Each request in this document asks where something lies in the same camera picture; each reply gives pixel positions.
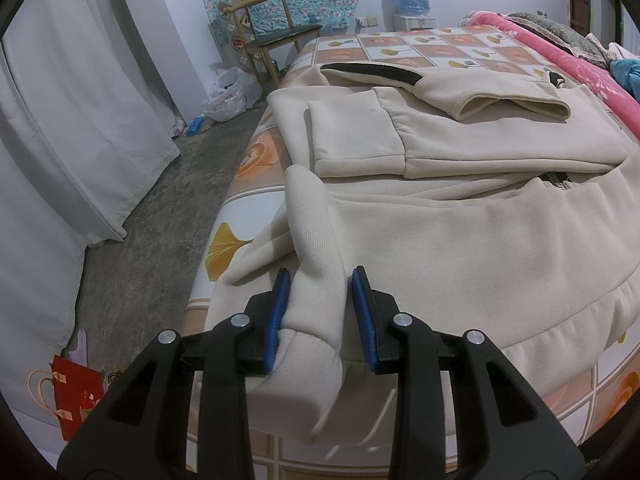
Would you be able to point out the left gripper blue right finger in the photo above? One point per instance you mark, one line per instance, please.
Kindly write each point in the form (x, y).
(397, 343)

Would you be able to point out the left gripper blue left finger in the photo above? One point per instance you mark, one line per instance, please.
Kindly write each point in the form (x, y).
(243, 345)

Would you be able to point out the beige zip-up jacket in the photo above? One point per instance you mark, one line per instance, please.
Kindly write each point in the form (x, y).
(478, 199)

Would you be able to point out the red paper gift bag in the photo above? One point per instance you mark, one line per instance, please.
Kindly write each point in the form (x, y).
(68, 391)

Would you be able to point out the floral tile-pattern bed sheet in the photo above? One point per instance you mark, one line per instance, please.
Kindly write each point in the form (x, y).
(585, 405)

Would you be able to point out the blue object on floor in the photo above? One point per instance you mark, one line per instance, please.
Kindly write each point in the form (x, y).
(195, 126)

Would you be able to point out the white plastic bag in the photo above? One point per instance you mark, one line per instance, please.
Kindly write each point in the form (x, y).
(235, 92)

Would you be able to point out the white curtain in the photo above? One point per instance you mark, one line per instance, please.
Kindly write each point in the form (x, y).
(85, 124)

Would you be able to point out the wooden chair black seat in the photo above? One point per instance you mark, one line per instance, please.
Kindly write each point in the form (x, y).
(256, 45)

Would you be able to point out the white water dispenser base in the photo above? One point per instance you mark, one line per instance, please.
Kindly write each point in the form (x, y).
(404, 23)

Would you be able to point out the pink floral blanket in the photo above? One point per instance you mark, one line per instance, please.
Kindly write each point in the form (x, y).
(598, 80)

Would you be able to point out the green lace-trimmed pillow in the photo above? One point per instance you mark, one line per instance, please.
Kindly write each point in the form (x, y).
(562, 36)

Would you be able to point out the teal garment on bed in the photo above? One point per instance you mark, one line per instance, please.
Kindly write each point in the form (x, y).
(626, 72)

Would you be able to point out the white wall socket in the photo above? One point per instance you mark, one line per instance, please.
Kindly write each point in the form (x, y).
(367, 21)

